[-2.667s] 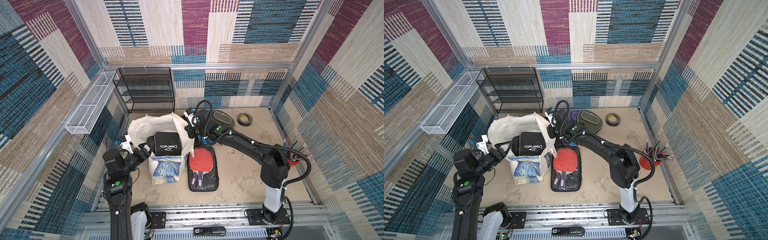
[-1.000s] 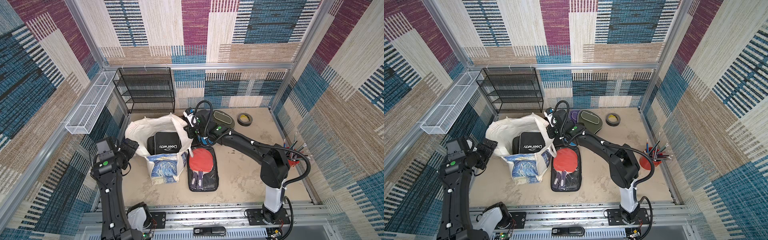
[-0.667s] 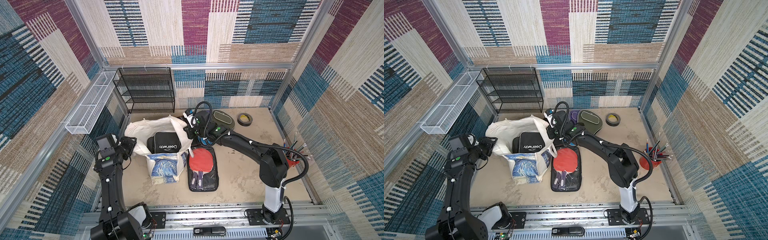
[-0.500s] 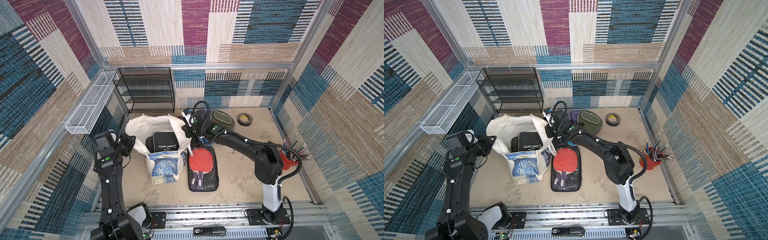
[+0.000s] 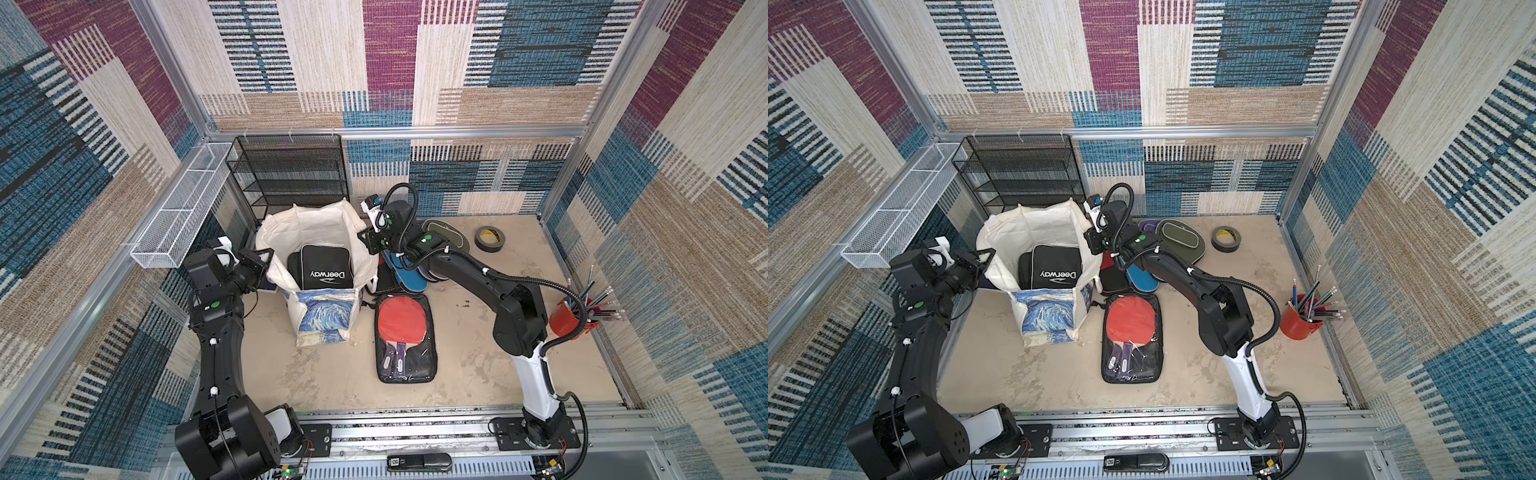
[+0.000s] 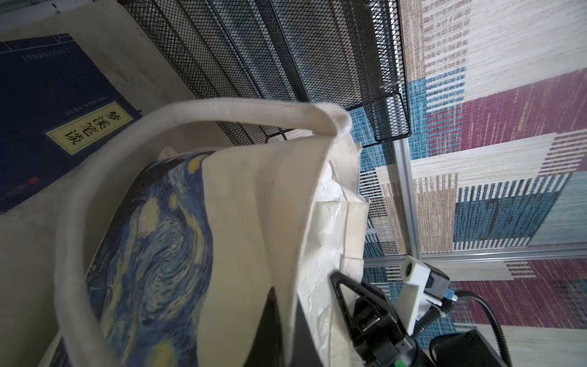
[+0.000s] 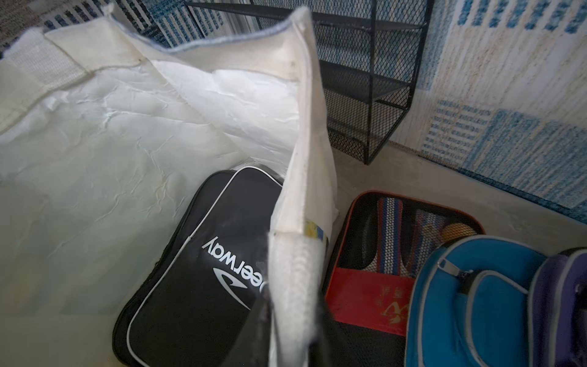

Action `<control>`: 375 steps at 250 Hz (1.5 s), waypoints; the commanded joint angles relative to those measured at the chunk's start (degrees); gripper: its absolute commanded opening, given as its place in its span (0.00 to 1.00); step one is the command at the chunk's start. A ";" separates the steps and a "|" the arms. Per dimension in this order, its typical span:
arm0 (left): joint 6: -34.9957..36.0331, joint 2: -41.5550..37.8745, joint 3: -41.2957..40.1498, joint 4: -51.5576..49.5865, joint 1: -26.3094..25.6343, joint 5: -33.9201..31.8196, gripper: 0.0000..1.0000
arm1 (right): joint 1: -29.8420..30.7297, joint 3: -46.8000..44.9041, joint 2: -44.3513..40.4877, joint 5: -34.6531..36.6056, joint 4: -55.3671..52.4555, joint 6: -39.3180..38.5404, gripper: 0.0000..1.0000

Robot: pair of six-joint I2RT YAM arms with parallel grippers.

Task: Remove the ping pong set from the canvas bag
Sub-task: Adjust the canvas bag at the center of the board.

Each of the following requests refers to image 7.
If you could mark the white canvas starry night bag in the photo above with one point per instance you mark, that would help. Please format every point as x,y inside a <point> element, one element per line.
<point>105,138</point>

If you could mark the black blue paddle case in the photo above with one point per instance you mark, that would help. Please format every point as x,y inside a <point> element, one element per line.
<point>469,304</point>

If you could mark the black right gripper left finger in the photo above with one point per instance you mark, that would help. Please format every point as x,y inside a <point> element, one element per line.
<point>252,346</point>

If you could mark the black wire mesh shelf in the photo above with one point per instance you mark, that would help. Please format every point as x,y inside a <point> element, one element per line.
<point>369,53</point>

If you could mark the orange ping pong ball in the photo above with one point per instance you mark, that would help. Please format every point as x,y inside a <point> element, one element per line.
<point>456,231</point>

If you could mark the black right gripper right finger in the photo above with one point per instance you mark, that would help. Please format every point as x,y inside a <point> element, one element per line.
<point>329,347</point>

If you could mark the black red paddle case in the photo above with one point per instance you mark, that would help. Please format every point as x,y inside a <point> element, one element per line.
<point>383,244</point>

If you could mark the purple paddle case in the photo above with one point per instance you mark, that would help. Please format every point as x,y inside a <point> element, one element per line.
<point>557,311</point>

